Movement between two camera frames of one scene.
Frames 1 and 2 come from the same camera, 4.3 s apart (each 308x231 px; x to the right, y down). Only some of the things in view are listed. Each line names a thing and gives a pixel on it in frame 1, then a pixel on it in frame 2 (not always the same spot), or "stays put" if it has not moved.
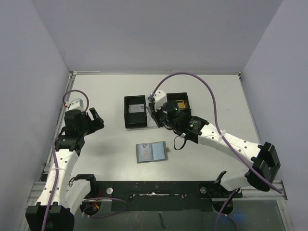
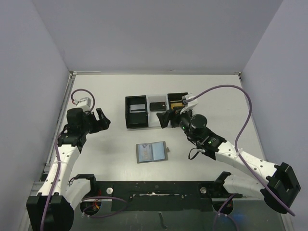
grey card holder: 151,152 stays put
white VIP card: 148,109 to 137,108
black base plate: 163,196 stays put
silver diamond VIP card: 145,152 stays put
